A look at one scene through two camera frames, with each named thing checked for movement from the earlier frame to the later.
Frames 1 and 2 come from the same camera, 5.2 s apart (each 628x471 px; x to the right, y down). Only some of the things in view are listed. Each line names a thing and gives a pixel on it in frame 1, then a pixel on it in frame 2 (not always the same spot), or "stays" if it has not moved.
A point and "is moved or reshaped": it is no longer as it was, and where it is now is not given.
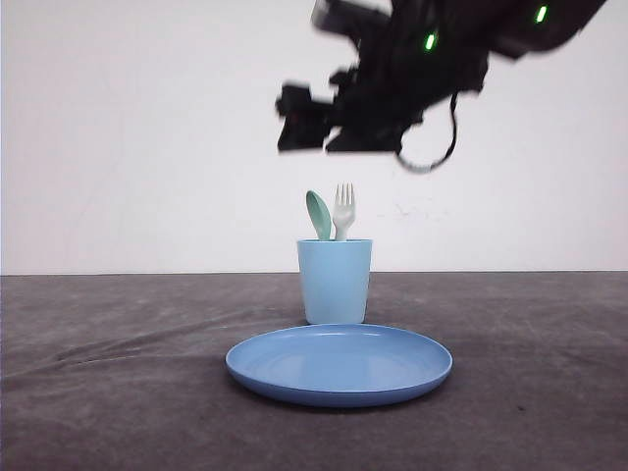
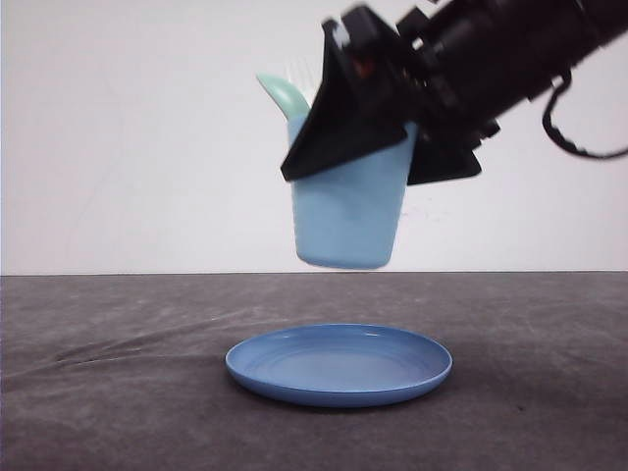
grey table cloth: x=128 y=372 stays
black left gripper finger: x=305 y=121 -> x=350 y=117
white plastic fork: x=342 y=210 -> x=306 y=72
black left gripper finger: x=367 y=139 -> x=435 y=161
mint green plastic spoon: x=320 y=214 is moved or reshaped
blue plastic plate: x=338 y=365 stays
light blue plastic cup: x=337 y=276 -> x=348 y=216
